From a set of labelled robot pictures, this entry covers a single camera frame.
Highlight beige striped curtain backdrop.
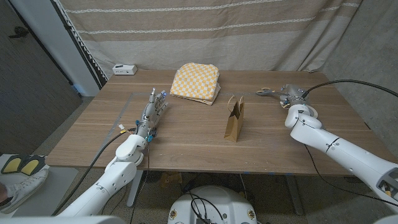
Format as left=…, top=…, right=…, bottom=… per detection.
left=58, top=0, right=364, bottom=80

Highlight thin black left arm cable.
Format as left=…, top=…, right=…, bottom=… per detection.
left=129, top=142, right=150, bottom=224

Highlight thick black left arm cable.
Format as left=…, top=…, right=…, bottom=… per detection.
left=52, top=127, right=138, bottom=216

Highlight yellow white checkered towel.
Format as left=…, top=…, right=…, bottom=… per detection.
left=169, top=62, right=222, bottom=106

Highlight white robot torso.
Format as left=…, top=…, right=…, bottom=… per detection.
left=167, top=185, right=258, bottom=224

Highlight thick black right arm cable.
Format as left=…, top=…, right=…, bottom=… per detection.
left=303, top=79, right=398, bottom=98

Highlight grey tape line marking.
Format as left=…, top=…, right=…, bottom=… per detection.
left=89, top=91, right=274, bottom=167

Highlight white power strip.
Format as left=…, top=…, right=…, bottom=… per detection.
left=112, top=63, right=139, bottom=76

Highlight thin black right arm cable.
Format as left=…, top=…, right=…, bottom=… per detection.
left=303, top=145, right=398, bottom=207

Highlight black curtain edge strip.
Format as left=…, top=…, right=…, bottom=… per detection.
left=51, top=0, right=108, bottom=90

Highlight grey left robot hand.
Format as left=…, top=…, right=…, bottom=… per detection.
left=135, top=88, right=170, bottom=139

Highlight black door handle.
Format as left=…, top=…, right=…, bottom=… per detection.
left=8, top=26, right=29, bottom=39

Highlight person lower leg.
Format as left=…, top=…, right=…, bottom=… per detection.
left=0, top=181, right=9, bottom=205

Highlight yellow black foot pedal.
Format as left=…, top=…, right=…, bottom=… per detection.
left=19, top=154, right=47, bottom=177
left=1, top=154, right=24, bottom=175

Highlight brown paper bag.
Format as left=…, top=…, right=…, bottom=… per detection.
left=223, top=95, right=246, bottom=143

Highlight black torso cable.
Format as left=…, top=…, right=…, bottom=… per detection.
left=186, top=191, right=226, bottom=224

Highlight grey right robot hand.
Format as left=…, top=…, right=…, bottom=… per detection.
left=278, top=83, right=311, bottom=109

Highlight dark grey door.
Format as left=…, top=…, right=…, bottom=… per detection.
left=0, top=0, right=83, bottom=155

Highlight grey yellow handled scissors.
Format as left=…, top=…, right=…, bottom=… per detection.
left=256, top=87, right=289, bottom=97

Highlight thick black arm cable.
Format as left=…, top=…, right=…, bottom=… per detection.
left=303, top=79, right=398, bottom=98
left=52, top=127, right=138, bottom=216

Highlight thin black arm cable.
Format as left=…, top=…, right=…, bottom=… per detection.
left=129, top=142, right=150, bottom=224
left=303, top=145, right=398, bottom=207

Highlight tan crumpled paper piece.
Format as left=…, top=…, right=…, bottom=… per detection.
left=159, top=172, right=183, bottom=189

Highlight white sneaker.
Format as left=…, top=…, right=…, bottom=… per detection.
left=0, top=168, right=50, bottom=214

